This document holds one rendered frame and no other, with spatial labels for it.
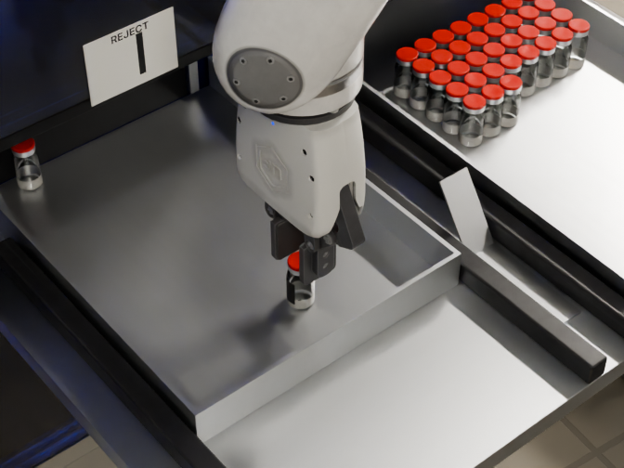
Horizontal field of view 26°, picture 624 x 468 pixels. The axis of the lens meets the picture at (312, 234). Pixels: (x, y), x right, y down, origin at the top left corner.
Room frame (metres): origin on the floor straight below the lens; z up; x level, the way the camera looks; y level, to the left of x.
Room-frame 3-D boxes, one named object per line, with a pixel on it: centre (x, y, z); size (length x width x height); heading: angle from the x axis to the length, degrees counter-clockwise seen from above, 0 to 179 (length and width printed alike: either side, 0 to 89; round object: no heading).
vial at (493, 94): (0.96, -0.16, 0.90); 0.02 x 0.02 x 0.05
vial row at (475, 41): (1.05, -0.16, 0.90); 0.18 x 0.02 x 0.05; 129
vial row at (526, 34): (1.03, -0.18, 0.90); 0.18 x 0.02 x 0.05; 129
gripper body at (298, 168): (0.74, 0.01, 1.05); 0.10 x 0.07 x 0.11; 39
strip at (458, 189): (0.78, -0.16, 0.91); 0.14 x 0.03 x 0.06; 38
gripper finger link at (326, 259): (0.72, -0.01, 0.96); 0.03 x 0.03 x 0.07; 39
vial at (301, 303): (0.75, 0.01, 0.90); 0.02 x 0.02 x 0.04
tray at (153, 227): (0.82, 0.09, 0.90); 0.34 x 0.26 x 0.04; 39
